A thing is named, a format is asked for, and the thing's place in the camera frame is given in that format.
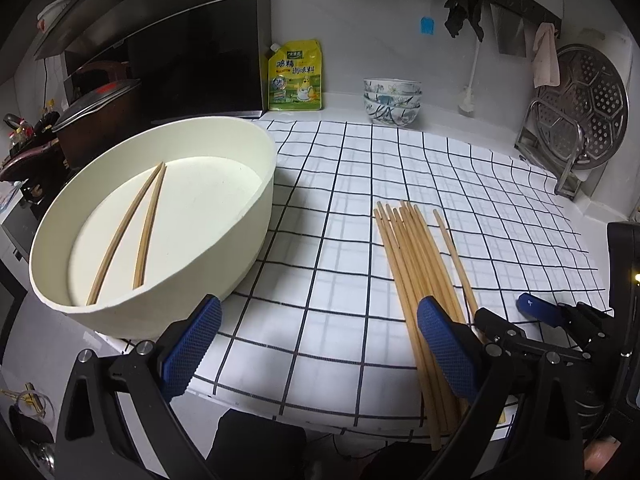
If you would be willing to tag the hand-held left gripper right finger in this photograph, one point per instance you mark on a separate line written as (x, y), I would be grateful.
(445, 350)

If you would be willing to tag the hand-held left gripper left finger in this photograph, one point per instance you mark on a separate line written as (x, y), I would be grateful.
(192, 345)

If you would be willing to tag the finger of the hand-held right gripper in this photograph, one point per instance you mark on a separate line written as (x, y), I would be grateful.
(537, 306)
(495, 322)

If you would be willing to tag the bundle of wooden chopsticks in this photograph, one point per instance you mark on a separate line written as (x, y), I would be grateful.
(405, 270)

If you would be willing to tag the wooden chopstick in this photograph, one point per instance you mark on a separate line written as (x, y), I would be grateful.
(150, 225)
(151, 181)

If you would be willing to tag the cream round basin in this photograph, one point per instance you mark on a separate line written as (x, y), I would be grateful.
(225, 185)

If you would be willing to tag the metal dish rack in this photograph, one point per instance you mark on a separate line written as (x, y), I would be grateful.
(570, 180)

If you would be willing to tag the perforated metal steamer plate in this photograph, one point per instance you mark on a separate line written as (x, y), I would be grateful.
(595, 110)

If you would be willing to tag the clear glass jar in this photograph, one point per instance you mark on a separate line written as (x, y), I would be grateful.
(30, 405)

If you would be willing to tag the white black checked cloth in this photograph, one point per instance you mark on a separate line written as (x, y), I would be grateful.
(340, 200)

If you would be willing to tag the white dish brush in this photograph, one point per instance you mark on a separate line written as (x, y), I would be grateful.
(467, 102)

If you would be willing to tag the floral ceramic bowl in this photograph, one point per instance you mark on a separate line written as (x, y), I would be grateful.
(392, 116)
(392, 86)
(370, 100)

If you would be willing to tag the pink hanging cloth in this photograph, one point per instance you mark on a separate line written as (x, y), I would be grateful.
(545, 60)

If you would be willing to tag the dark red pot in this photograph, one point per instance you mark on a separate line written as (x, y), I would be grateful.
(100, 115)

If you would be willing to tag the steel cleaver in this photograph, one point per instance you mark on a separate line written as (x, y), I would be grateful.
(510, 35)

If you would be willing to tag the cluster of seasoning bottles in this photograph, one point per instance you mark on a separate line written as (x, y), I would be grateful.
(25, 130)

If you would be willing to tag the yellow seasoning pouch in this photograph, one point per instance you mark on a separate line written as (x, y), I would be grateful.
(295, 80)

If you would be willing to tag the black range hood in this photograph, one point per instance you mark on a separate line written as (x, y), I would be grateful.
(200, 60)

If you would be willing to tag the black hanging cloth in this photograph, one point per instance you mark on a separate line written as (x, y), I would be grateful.
(462, 10)

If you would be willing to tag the blue wall hook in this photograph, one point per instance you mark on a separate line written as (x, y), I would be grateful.
(427, 26)

